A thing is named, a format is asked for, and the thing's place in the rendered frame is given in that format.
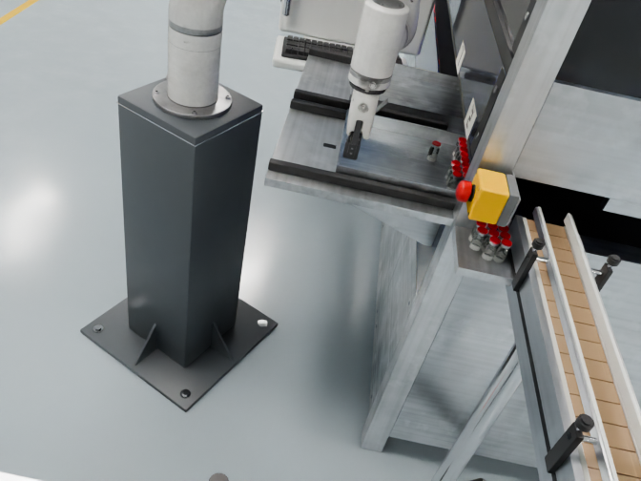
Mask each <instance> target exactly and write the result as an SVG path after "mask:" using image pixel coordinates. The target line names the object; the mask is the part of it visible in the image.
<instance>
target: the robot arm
mask: <svg viewBox="0 0 641 481"><path fill-rule="evenodd" d="M226 1H227V0H170V1H169V9H168V73H167V75H166V79H167V80H166V81H163V82H161V83H159V84H158V85H156V86H155V87H154V89H153V102H154V104H155V105H156V106H157V107H158V108H159V109H160V110H162V111H163V112H165V113H167V114H170V115H174V116H178V117H182V118H188V119H209V118H214V117H218V116H221V115H224V114H226V113H227V112H228V111H229V110H230V108H231V106H232V97H231V95H230V94H229V93H228V92H227V91H226V90H225V89H224V88H222V87H221V86H219V85H218V82H219V69H220V55H221V41H222V29H223V13H224V7H225V4H226ZM420 2H421V0H365V1H364V5H363V10H362V18H361V22H360V26H359V30H358V35H357V39H356V44H355V48H354V52H353V56H352V61H351V65H350V70H349V74H348V79H349V85H350V86H351V87H352V88H353V89H354V90H353V94H352V98H351V103H350V108H349V115H348V122H347V132H346V133H347V135H348V138H346V141H345V146H344V150H343V155H342V156H343V157H345V158H349V159H354V160H357V158H358V154H359V150H360V147H361V140H362V136H363V138H364V139H366V140H367V139H369V137H370V132H371V128H372V124H373V120H374V116H375V113H376V109H377V105H378V101H379V96H380V94H383V93H384V92H385V90H386V89H387V88H388V87H389V84H390V81H391V77H392V74H393V71H394V67H395V63H396V60H397V57H398V54H399V52H400V51H401V50H402V49H403V48H405V47H406V46H408V45H409V44H410V43H411V41H412V40H413V38H414V36H415V33H416V30H417V26H418V20H419V12H420Z"/></svg>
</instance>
